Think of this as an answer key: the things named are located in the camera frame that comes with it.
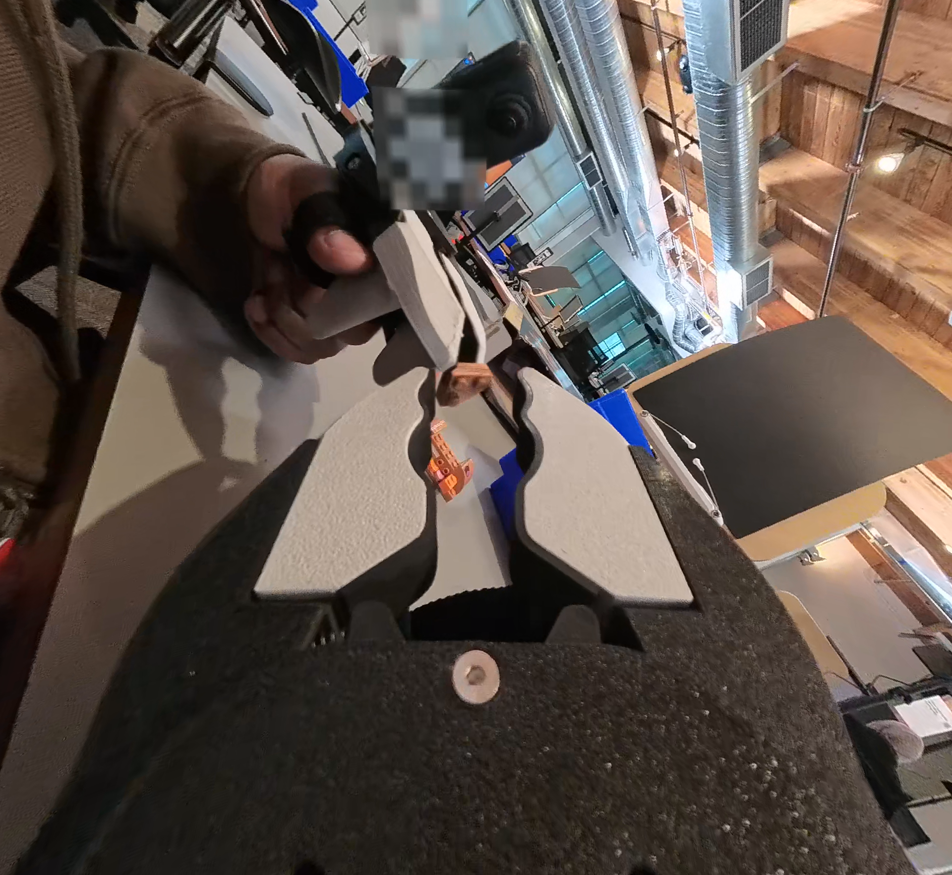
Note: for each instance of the black framed grey screen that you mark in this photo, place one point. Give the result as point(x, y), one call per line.
point(498, 213)

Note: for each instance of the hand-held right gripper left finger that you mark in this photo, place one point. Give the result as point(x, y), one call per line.
point(349, 510)

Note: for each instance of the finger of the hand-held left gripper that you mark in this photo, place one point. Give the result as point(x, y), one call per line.
point(424, 294)
point(472, 324)

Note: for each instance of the small wooden divider panel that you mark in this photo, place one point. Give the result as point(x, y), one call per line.
point(814, 637)

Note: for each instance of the small brown curved brick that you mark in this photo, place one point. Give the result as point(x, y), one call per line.
point(461, 384)

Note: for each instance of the black wood-edged divider panel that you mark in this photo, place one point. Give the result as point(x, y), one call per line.
point(781, 428)

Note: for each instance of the white metal frame rail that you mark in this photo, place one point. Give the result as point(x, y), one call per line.
point(684, 473)

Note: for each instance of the silver ventilation duct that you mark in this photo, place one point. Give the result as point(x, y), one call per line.
point(587, 71)
point(729, 146)

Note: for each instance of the brown brick-built toy animal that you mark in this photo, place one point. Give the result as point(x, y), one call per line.
point(446, 469)

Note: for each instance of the person's left forearm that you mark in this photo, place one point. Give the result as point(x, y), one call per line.
point(163, 161)

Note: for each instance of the blue plastic bin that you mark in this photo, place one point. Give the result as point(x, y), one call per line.
point(621, 425)

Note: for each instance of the black office chair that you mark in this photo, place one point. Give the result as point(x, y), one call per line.
point(297, 49)

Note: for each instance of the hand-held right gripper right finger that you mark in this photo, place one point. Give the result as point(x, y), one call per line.
point(595, 518)

